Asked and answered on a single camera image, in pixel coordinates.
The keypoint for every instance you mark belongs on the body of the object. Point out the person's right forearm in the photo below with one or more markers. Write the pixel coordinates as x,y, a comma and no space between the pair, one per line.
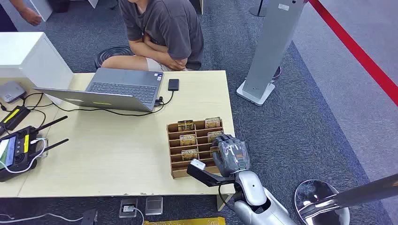
149,54

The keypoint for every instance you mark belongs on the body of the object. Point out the dark round stanchion base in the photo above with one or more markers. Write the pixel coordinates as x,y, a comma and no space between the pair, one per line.
258,11

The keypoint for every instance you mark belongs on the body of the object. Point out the floor power socket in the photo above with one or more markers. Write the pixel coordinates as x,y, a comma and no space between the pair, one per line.
128,208

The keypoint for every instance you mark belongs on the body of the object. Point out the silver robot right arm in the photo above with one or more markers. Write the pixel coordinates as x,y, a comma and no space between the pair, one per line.
252,190

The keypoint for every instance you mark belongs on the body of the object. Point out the grey floor socket cover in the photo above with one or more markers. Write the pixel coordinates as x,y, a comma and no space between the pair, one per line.
154,205

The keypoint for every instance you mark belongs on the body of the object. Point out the chrome stanchion pole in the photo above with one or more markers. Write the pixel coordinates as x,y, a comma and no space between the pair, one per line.
357,195

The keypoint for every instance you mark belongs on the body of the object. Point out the grey laptop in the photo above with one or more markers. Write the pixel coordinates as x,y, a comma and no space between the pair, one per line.
124,88

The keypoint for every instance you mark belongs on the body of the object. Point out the black device with yellow label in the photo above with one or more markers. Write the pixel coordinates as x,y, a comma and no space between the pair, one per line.
12,118

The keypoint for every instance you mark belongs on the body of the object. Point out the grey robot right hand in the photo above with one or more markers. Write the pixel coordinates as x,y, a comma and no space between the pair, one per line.
233,155

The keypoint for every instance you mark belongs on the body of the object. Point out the wooden card holder box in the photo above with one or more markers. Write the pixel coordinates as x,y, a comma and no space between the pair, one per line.
177,169

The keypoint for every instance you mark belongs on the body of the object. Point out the chrome stanchion base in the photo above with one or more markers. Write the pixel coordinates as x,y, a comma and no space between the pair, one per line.
311,192

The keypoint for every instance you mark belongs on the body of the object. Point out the red barrier belt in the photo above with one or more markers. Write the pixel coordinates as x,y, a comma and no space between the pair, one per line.
357,52

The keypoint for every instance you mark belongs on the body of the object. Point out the person's left forearm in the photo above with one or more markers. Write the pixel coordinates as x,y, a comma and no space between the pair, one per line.
155,45

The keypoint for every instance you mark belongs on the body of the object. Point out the white cabinet box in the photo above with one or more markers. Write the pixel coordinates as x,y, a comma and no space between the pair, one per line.
28,59

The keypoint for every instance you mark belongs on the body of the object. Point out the grey kiosk stand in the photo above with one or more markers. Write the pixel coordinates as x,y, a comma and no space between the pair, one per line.
273,46

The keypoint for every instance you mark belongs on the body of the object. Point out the black remote controller with antennas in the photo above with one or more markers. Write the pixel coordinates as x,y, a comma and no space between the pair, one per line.
18,152

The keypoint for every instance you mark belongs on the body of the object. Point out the person's right hand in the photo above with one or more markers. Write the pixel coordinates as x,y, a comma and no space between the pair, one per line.
176,64

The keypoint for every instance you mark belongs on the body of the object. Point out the white furniture panel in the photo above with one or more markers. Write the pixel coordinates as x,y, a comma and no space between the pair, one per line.
42,9

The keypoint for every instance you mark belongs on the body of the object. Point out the person's hand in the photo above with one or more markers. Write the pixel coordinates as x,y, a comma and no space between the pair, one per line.
31,17

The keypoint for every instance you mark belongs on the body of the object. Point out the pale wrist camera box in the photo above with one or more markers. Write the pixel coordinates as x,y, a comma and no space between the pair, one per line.
198,164

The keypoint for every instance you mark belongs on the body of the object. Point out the beige table leg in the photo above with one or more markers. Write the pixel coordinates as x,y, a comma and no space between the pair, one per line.
222,203

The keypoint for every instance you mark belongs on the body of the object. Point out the black external drive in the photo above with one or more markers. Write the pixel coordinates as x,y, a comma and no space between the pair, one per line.
173,84

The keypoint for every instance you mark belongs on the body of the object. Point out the black floor plug box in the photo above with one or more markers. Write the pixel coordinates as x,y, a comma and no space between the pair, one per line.
89,218

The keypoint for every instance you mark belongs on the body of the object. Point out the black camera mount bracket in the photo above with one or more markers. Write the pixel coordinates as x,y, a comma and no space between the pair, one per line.
208,179

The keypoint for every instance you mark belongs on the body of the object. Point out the yellow strip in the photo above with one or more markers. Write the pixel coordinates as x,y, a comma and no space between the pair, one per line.
186,221

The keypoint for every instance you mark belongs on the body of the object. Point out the grey router box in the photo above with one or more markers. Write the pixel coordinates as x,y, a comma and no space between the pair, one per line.
11,91

